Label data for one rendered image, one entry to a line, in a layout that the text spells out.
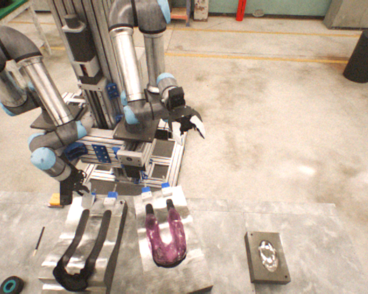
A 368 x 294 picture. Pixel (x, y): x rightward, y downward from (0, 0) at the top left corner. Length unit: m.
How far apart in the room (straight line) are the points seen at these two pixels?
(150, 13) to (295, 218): 1.17
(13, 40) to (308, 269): 1.50
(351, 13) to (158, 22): 5.37
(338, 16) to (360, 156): 3.56
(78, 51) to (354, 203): 2.53
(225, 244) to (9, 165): 2.42
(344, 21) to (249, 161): 4.25
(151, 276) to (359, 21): 5.97
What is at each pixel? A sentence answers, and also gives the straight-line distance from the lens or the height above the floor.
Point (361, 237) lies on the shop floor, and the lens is 2.55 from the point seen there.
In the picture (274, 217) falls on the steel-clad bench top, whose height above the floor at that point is 0.80.
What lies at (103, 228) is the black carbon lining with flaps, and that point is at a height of 0.88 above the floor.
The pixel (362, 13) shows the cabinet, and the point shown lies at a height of 0.35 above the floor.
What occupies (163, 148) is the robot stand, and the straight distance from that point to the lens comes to 2.30.
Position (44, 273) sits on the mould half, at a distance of 1.16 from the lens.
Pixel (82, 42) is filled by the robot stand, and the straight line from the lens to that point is 1.24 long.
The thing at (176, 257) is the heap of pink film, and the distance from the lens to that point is 1.08.
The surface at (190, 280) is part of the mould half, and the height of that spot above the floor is 0.91.
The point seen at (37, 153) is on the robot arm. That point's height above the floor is 1.29.
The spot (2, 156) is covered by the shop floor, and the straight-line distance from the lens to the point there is 3.17.
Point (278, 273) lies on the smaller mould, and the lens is 1.17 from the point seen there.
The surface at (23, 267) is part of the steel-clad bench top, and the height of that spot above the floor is 0.80.
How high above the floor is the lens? 1.94
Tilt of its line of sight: 48 degrees down
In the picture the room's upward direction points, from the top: straight up
